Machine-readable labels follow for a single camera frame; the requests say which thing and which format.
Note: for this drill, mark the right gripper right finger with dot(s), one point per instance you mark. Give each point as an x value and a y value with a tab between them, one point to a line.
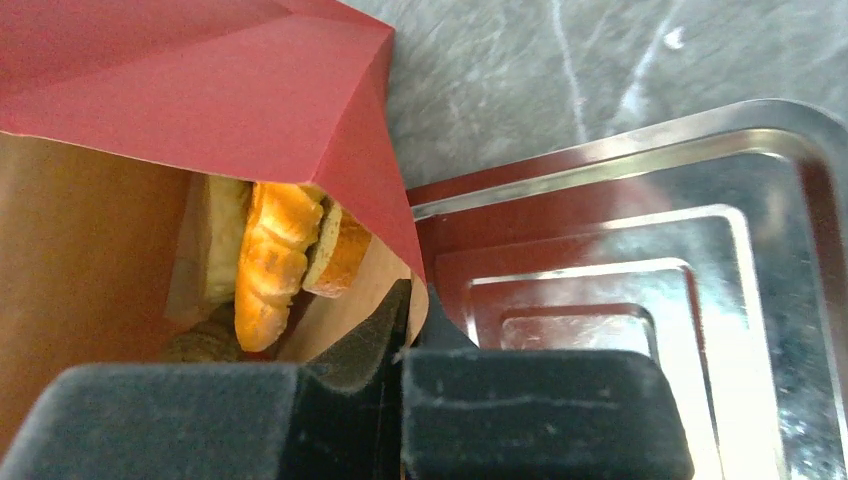
470	413

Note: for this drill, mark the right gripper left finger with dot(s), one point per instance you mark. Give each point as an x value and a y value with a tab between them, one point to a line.
334	417

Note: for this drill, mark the silver metal tray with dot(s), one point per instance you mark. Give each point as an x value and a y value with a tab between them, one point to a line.
714	244

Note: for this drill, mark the red paper bag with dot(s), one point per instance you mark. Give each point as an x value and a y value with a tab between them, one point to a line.
110	112

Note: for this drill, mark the dark fake bread loaf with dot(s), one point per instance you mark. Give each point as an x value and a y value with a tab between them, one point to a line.
211	340

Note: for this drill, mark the orange fake croissant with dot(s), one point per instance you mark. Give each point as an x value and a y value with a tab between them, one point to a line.
283	222

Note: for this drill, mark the pale fake bread slice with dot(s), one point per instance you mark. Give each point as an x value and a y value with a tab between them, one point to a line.
225	203

